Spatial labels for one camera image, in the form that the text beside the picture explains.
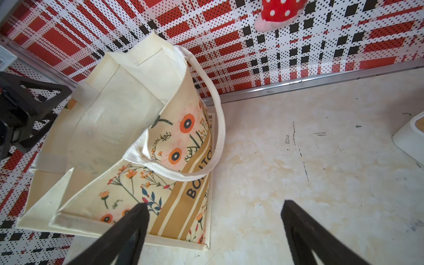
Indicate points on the cream floral canvas bag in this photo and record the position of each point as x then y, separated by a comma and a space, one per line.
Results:
146, 126

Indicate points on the white tissue box wooden lid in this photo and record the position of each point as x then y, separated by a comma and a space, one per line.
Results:
410, 138

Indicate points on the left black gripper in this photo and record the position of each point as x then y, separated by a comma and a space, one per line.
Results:
27, 111

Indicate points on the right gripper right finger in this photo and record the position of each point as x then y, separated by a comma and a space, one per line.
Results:
307, 239

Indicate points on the pink plush pig toy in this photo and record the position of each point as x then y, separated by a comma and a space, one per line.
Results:
276, 14

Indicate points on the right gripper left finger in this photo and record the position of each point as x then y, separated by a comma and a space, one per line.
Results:
122, 244

